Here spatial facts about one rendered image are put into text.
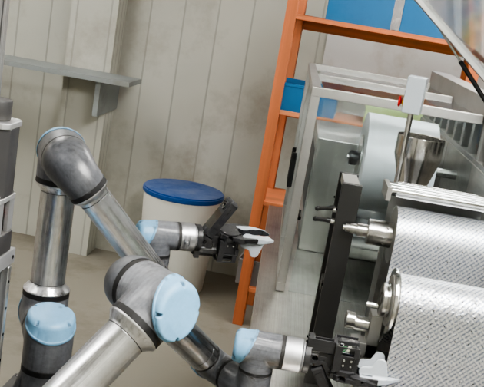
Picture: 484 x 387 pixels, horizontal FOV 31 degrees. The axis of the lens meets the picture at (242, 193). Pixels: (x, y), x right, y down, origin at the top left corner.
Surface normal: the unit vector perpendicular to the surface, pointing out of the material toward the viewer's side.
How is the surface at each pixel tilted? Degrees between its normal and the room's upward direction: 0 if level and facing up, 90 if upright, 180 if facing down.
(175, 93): 90
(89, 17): 90
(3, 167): 90
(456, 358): 90
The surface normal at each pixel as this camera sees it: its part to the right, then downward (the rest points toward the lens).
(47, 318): 0.20, -0.92
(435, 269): -0.07, 0.24
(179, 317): 0.74, 0.19
